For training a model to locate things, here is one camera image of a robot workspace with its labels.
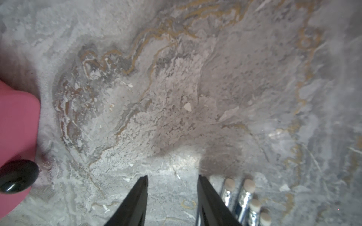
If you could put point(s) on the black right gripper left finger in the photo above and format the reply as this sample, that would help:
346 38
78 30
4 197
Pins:
132 211

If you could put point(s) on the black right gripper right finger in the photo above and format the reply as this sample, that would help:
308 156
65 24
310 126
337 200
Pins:
212 211

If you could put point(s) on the pink bottom drawer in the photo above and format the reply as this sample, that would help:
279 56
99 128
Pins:
20 115

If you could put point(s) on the black pencil bundle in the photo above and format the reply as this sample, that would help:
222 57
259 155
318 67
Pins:
248 210

